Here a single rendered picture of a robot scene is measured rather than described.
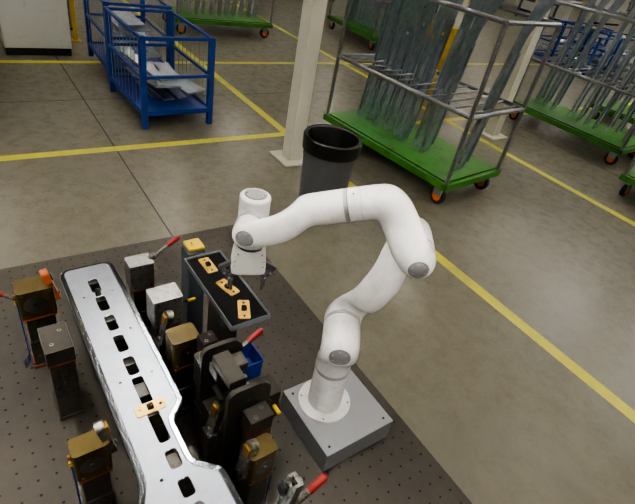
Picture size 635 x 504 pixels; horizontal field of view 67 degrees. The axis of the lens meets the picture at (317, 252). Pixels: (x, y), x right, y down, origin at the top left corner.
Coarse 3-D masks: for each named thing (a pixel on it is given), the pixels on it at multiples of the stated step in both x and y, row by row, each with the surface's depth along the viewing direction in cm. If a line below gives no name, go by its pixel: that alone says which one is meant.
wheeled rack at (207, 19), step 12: (192, 12) 885; (204, 12) 903; (216, 12) 921; (228, 12) 941; (180, 24) 845; (216, 24) 871; (228, 24) 882; (240, 24) 893; (252, 24) 905; (264, 24) 917; (264, 36) 939
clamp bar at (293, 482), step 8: (296, 472) 106; (288, 480) 105; (296, 480) 104; (304, 480) 106; (280, 488) 102; (288, 488) 103; (296, 488) 103; (280, 496) 108; (288, 496) 107; (296, 496) 105
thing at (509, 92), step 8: (536, 0) 599; (544, 16) 603; (536, 32) 613; (528, 40) 618; (536, 40) 622; (528, 48) 622; (520, 56) 632; (528, 56) 632; (520, 64) 634; (512, 72) 645; (520, 72) 642; (512, 80) 648; (520, 80) 652; (504, 88) 660; (512, 88) 653; (504, 96) 662; (512, 96) 663; (496, 104) 675; (504, 104) 665; (488, 120) 691; (496, 120) 680; (504, 120) 686; (488, 128) 694; (496, 128) 687; (488, 136) 687; (496, 136) 693; (504, 136) 699
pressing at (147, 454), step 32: (64, 288) 169; (96, 320) 159; (128, 320) 161; (96, 352) 148; (128, 352) 150; (128, 384) 141; (160, 384) 143; (128, 416) 133; (160, 416) 135; (128, 448) 126; (160, 448) 127; (192, 480) 122; (224, 480) 123
